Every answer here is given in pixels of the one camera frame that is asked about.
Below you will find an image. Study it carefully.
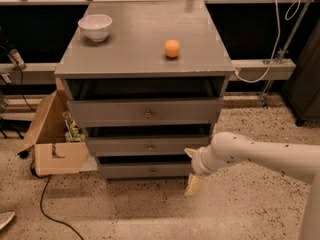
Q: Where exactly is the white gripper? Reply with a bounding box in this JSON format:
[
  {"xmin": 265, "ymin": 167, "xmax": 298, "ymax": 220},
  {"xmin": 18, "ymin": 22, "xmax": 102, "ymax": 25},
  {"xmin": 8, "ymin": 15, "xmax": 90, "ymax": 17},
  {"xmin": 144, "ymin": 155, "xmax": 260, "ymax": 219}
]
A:
[{"xmin": 184, "ymin": 146, "xmax": 217, "ymax": 196}]

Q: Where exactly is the grey bottom drawer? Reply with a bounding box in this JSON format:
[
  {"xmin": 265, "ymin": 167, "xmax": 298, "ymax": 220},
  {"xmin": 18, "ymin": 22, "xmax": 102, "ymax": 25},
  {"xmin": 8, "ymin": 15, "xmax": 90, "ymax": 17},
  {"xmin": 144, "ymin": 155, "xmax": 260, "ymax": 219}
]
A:
[{"xmin": 98, "ymin": 162, "xmax": 192, "ymax": 179}]

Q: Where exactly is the grey drawer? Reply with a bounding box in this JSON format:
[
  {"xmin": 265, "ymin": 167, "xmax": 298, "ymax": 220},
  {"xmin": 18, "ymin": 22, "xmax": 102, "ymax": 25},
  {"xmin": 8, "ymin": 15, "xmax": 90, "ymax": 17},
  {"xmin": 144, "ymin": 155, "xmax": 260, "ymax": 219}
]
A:
[
  {"xmin": 67, "ymin": 98, "xmax": 223, "ymax": 128},
  {"xmin": 86, "ymin": 136, "xmax": 211, "ymax": 156},
  {"xmin": 98, "ymin": 162, "xmax": 192, "ymax": 179}
]

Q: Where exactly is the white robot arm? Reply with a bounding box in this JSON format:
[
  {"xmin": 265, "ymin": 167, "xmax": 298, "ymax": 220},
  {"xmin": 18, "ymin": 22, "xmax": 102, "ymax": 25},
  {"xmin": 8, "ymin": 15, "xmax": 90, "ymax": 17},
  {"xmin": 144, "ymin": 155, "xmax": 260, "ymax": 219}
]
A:
[{"xmin": 184, "ymin": 132, "xmax": 320, "ymax": 240}]

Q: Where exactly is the grey middle drawer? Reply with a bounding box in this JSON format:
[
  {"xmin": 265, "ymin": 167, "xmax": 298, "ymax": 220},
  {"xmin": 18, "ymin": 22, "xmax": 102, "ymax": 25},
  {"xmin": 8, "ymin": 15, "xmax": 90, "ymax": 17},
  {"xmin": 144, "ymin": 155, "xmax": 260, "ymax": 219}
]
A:
[{"xmin": 86, "ymin": 136, "xmax": 211, "ymax": 156}]

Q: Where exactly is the grey top drawer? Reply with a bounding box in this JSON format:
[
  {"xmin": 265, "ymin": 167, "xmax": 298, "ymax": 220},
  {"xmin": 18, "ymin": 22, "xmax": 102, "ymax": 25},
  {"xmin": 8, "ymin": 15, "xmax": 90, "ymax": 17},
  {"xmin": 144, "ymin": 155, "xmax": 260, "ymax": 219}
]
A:
[{"xmin": 67, "ymin": 98, "xmax": 223, "ymax": 128}]

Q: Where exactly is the grey drawer cabinet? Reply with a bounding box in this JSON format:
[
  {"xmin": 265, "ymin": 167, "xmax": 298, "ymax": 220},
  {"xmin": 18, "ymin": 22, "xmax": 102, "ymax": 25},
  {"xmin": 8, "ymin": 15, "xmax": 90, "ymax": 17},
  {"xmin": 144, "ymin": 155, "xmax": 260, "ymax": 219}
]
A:
[{"xmin": 55, "ymin": 1, "xmax": 234, "ymax": 165}]

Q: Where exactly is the orange fruit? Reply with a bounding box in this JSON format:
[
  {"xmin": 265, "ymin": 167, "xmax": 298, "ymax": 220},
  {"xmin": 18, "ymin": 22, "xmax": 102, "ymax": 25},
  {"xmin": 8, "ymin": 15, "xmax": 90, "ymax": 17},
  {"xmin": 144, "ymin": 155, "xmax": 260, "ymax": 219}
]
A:
[{"xmin": 164, "ymin": 40, "xmax": 180, "ymax": 58}]

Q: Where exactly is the green packet in box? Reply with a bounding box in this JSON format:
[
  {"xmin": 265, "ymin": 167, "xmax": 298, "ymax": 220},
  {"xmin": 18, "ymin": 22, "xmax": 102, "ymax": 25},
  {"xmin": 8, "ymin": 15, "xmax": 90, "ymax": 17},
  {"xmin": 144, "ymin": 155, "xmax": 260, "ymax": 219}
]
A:
[{"xmin": 63, "ymin": 111, "xmax": 85, "ymax": 142}]

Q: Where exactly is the dark grey cabinet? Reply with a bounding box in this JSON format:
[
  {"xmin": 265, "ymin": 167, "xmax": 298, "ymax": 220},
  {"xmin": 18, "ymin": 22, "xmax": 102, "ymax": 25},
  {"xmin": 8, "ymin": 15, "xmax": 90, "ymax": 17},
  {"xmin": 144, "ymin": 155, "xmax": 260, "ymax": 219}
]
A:
[{"xmin": 283, "ymin": 20, "xmax": 320, "ymax": 127}]

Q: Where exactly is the cardboard box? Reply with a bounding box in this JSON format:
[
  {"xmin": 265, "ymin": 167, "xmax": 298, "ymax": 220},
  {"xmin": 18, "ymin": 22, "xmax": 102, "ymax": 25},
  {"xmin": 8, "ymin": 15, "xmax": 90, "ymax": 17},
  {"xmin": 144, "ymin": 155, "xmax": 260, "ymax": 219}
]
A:
[{"xmin": 19, "ymin": 78, "xmax": 97, "ymax": 176}]

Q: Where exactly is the metal stand pole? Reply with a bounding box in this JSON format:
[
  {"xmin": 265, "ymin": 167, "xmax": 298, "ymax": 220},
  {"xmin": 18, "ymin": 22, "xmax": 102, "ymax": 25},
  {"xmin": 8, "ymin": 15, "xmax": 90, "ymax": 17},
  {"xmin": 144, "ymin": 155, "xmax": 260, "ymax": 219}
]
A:
[{"xmin": 252, "ymin": 0, "xmax": 313, "ymax": 108}]

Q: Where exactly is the white bowl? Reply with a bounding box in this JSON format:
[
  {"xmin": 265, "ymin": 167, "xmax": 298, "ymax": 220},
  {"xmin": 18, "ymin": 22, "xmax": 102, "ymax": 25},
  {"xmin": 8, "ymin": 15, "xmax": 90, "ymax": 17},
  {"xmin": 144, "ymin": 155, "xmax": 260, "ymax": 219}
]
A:
[{"xmin": 78, "ymin": 14, "xmax": 113, "ymax": 42}]

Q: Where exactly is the white shoe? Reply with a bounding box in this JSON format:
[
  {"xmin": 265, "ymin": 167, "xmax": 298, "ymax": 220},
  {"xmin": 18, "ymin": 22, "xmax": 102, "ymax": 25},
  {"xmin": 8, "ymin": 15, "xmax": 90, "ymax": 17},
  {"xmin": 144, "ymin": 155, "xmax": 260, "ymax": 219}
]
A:
[{"xmin": 0, "ymin": 211, "xmax": 15, "ymax": 230}]

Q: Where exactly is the black floor cable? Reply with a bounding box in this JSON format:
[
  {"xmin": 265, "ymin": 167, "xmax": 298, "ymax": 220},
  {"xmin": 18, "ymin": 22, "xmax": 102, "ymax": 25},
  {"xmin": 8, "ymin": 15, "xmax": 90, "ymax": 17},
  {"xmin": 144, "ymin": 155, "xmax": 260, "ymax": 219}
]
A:
[{"xmin": 29, "ymin": 160, "xmax": 85, "ymax": 240}]

